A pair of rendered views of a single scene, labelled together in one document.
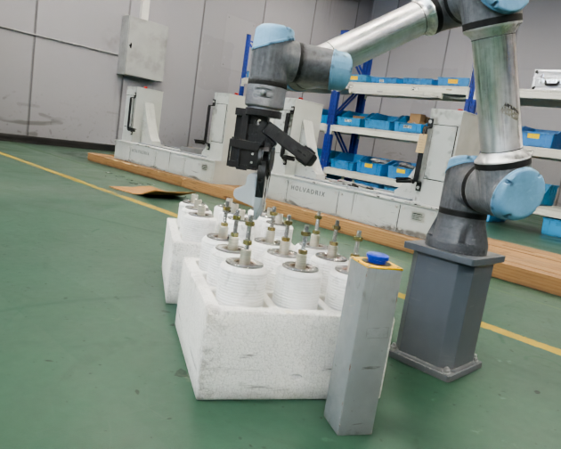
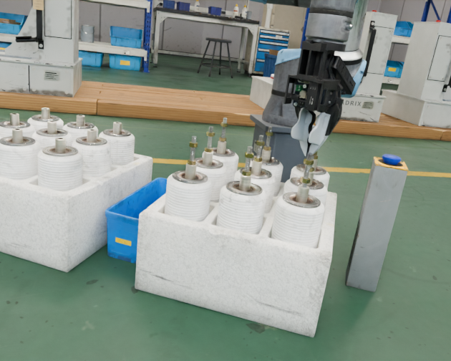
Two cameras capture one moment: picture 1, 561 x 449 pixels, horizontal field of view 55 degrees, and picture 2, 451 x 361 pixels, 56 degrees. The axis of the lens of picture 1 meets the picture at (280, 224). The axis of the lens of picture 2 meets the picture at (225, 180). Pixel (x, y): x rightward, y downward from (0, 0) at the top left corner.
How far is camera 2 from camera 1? 1.11 m
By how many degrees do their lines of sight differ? 57
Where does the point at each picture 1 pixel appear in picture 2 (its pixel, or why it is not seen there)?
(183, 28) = not seen: outside the picture
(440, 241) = (293, 121)
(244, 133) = (322, 71)
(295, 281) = (323, 197)
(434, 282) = (291, 152)
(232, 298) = (315, 237)
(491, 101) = (359, 11)
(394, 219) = (24, 81)
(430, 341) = not seen: hidden behind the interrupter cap
